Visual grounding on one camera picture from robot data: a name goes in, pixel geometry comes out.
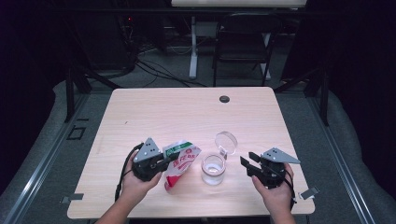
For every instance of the black folding chair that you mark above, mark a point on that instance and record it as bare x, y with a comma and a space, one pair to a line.
243, 34

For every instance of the white and pink plastic bag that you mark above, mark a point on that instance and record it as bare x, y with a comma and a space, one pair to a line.
183, 161

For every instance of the person's left hand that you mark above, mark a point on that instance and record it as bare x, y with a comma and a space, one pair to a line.
135, 186

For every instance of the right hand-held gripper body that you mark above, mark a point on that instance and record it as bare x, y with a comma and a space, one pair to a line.
272, 172

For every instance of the dark round table grommet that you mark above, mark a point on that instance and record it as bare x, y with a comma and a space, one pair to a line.
224, 99

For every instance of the person's right hand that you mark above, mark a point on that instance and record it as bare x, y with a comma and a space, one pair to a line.
277, 199

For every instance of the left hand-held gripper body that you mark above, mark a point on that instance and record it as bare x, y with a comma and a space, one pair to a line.
148, 165

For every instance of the clear jar with hinged lid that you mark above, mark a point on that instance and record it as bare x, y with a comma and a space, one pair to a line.
213, 172

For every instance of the gray metal table clip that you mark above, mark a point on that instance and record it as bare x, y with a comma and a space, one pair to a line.
308, 193
73, 197

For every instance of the white desk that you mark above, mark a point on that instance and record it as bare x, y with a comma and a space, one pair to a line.
193, 56

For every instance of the metal floor rail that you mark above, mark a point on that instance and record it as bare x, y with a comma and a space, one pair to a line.
339, 155
40, 168

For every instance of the black metal stand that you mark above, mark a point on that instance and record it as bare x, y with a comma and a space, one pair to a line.
324, 99
70, 93

